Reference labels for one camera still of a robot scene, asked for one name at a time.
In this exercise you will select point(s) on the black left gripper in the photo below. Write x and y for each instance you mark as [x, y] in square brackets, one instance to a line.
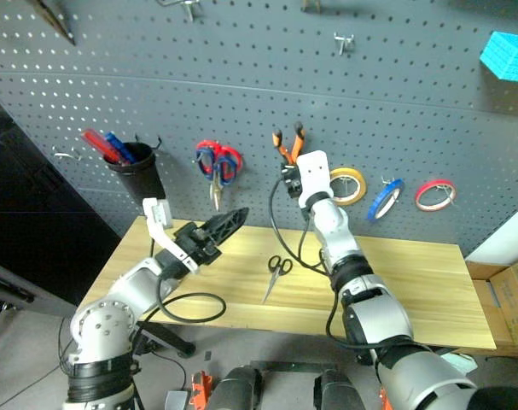
[196, 245]

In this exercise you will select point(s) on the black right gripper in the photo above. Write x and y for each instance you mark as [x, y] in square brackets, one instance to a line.
[293, 185]

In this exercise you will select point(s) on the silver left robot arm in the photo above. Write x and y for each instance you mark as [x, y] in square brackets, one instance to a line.
[113, 320]

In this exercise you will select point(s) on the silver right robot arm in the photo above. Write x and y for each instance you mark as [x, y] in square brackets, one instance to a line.
[369, 307]

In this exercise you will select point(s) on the silver pegboard hook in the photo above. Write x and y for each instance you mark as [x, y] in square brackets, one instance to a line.
[186, 6]
[346, 185]
[445, 190]
[343, 42]
[68, 154]
[388, 183]

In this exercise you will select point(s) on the yellow tape roll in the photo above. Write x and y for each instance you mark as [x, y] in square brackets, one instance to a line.
[359, 181]

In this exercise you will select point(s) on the grey perforated pegboard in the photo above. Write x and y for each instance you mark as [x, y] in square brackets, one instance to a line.
[250, 85]

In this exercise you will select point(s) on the blue tape roll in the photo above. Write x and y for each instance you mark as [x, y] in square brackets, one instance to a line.
[384, 200]

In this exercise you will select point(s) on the black pegboard hook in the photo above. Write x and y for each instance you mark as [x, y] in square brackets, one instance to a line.
[157, 143]

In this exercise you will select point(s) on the red tape roll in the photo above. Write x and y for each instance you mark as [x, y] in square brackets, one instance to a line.
[425, 188]

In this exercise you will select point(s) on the black cup holder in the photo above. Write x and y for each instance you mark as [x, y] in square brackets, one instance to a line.
[141, 179]

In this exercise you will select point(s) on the black table leg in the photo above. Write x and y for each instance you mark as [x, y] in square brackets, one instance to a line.
[169, 337]

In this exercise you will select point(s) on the brass coloured hanging tool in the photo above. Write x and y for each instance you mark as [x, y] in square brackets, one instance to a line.
[312, 4]

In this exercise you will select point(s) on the dark rounded shape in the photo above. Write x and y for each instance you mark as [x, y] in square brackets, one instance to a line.
[237, 390]
[337, 393]

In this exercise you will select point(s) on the orange device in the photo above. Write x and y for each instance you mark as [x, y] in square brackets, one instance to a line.
[200, 390]

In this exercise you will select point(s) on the black cabinet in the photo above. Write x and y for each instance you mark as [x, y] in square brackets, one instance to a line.
[32, 222]

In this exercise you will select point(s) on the brown cardboard box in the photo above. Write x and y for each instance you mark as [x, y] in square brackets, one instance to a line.
[508, 303]

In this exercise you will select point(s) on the black long nose pliers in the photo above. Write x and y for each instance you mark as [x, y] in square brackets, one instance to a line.
[56, 19]

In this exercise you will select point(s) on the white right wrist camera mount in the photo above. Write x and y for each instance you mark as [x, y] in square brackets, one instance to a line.
[314, 175]

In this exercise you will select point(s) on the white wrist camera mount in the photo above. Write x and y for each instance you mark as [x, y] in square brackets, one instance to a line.
[158, 215]
[314, 175]

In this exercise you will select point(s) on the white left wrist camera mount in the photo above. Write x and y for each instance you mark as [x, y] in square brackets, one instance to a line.
[158, 215]

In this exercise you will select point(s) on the grey metal bracket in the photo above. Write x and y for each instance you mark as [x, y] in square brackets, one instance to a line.
[292, 366]

